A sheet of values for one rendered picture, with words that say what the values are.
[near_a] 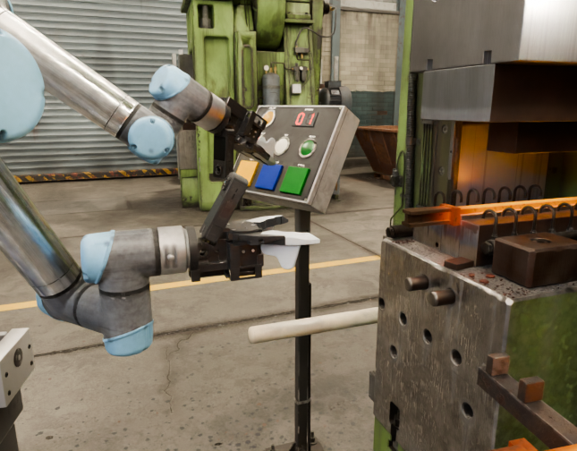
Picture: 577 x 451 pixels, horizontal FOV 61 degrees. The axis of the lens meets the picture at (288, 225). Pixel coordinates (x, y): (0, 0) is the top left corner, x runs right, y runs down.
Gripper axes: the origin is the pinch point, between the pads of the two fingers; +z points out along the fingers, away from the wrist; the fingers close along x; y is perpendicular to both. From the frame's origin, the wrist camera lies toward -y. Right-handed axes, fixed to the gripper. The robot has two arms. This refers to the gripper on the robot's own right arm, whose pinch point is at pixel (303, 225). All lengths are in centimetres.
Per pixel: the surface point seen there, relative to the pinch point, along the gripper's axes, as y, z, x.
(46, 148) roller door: 47, -127, -784
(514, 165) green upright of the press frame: -5, 63, -19
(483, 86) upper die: -23.1, 30.7, 5.3
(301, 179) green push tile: -1.4, 15.8, -41.3
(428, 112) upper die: -18.6, 30.7, -9.9
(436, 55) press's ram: -29.3, 30.7, -8.2
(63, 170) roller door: 82, -106, -785
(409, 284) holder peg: 12.6, 20.7, 1.9
